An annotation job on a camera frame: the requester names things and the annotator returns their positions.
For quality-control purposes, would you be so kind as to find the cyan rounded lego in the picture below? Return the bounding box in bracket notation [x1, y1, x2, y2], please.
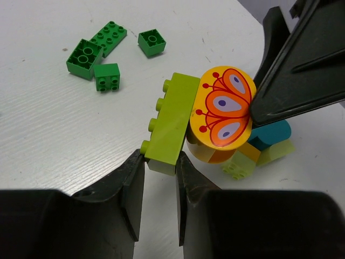
[247, 120, 292, 151]

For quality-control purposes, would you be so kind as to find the small dark green lego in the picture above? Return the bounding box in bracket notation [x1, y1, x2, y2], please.
[94, 63, 120, 92]

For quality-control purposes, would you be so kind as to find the dark green square lego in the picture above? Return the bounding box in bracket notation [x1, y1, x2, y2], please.
[138, 29, 166, 58]

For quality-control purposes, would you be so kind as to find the long dark green lego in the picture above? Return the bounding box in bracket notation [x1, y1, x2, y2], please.
[90, 21, 127, 58]

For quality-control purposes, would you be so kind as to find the lime long lego brick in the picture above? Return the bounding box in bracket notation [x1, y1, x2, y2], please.
[140, 73, 200, 176]

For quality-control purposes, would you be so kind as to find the orange butterfly round lego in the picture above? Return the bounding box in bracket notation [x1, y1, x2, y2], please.
[187, 66, 257, 163]

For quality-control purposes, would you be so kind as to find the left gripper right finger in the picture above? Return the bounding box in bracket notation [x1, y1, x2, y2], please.
[175, 151, 220, 246]

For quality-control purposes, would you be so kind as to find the dark green lego block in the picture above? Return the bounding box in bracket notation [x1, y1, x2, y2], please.
[66, 39, 104, 80]

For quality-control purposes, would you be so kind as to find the pale yellow orange lego stack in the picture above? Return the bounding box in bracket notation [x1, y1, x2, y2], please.
[220, 139, 295, 180]

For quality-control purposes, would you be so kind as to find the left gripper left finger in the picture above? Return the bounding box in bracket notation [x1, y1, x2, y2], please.
[73, 150, 145, 258]

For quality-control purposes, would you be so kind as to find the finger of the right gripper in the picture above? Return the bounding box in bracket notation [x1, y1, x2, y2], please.
[250, 1, 344, 126]
[253, 6, 290, 89]

